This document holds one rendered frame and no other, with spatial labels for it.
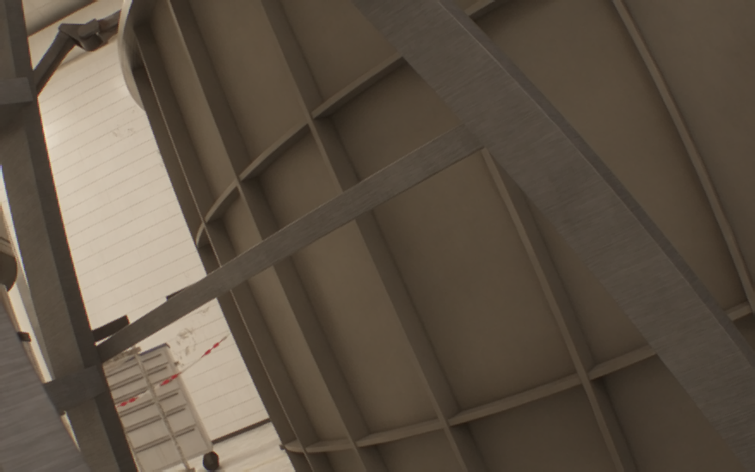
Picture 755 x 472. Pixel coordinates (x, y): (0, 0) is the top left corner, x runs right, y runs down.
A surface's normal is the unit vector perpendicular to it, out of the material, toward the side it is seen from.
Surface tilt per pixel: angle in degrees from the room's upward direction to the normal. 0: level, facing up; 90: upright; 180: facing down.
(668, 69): 90
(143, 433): 90
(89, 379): 90
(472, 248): 90
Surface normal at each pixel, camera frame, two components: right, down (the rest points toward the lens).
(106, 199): 0.04, -0.10
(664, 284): -0.51, 0.22
